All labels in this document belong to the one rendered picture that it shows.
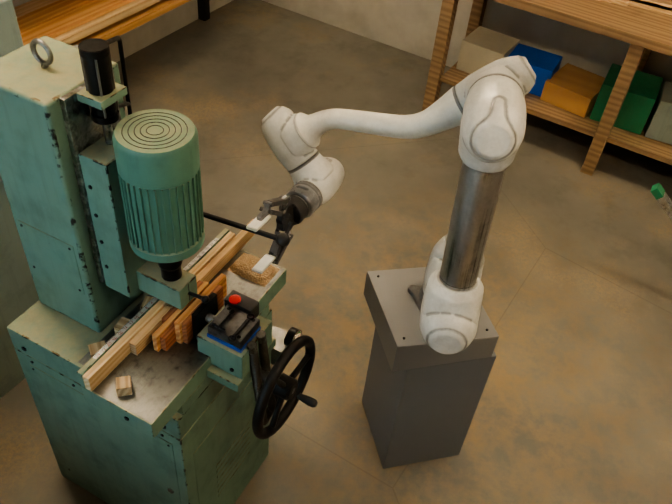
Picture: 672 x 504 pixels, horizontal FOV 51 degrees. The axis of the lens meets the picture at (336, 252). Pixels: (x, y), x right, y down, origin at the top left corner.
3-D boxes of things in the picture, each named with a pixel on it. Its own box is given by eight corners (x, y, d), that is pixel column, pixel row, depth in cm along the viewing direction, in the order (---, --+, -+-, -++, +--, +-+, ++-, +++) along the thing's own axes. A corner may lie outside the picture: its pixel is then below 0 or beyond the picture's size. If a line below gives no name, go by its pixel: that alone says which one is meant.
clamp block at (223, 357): (241, 381, 175) (241, 359, 169) (197, 358, 179) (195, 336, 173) (273, 342, 185) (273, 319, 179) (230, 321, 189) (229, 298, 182)
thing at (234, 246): (137, 355, 174) (135, 345, 172) (130, 352, 175) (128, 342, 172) (258, 230, 211) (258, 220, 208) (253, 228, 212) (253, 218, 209)
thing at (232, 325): (240, 353, 170) (240, 339, 166) (203, 335, 173) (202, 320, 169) (269, 318, 179) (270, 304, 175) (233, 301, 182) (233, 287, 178)
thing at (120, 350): (91, 392, 166) (88, 379, 162) (85, 388, 166) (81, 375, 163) (235, 246, 206) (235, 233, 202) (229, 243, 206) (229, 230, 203)
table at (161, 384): (186, 459, 162) (184, 445, 158) (83, 401, 171) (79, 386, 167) (315, 295, 202) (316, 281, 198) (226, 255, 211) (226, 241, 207)
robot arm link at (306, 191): (292, 177, 193) (281, 188, 189) (321, 185, 189) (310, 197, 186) (294, 204, 199) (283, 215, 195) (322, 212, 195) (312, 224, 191)
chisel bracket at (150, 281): (182, 315, 179) (179, 292, 173) (138, 293, 183) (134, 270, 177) (199, 296, 184) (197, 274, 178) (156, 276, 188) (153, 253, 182)
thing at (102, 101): (105, 131, 148) (92, 58, 137) (76, 119, 151) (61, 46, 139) (130, 114, 154) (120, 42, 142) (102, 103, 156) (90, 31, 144)
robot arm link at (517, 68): (452, 72, 176) (449, 96, 166) (518, 34, 167) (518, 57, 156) (479, 112, 181) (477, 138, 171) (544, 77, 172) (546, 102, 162)
